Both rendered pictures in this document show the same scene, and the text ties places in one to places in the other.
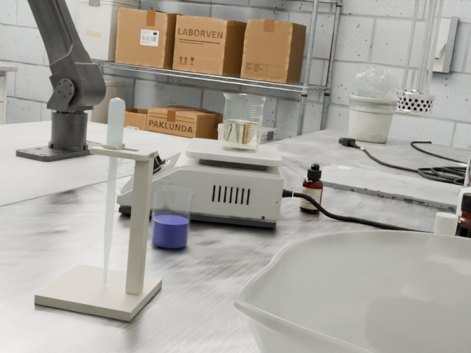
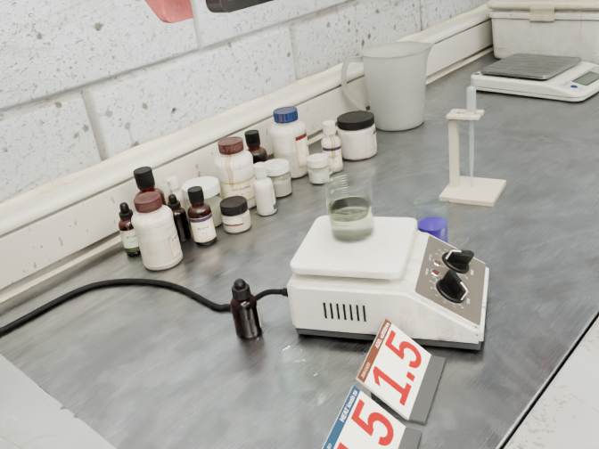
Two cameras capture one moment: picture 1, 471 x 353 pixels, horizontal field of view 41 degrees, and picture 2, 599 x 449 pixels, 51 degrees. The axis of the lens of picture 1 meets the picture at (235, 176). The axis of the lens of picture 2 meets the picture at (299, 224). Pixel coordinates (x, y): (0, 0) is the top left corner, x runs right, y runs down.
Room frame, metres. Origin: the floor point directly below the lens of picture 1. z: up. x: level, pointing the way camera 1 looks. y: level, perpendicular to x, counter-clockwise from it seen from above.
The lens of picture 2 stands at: (1.38, 0.18, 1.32)
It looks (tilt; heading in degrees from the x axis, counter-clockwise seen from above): 27 degrees down; 203
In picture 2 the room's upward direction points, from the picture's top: 8 degrees counter-clockwise
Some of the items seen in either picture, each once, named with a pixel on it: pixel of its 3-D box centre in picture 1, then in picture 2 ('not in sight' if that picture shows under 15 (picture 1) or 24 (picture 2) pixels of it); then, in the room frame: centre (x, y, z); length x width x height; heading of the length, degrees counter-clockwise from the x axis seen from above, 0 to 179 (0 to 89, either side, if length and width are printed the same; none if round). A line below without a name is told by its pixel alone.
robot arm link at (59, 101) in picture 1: (76, 95); not in sight; (1.12, 0.30, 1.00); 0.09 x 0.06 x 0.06; 157
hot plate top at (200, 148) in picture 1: (233, 151); (356, 244); (0.81, 0.01, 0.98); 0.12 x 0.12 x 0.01; 2
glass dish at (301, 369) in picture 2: not in sight; (302, 368); (0.94, -0.02, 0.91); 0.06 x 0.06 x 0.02
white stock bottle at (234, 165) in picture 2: not in sight; (235, 173); (0.56, -0.26, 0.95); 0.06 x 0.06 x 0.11
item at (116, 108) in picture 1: (113, 126); not in sight; (0.49, 0.10, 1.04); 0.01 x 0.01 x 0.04; 80
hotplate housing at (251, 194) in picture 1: (210, 181); (381, 279); (0.81, 0.03, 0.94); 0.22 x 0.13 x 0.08; 92
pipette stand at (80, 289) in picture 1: (106, 220); (472, 152); (0.50, 0.10, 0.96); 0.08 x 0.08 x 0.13; 80
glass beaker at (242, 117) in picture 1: (240, 122); (352, 203); (0.79, 0.00, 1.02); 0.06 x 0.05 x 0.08; 131
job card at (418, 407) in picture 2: not in sight; (403, 368); (0.93, 0.08, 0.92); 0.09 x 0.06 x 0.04; 176
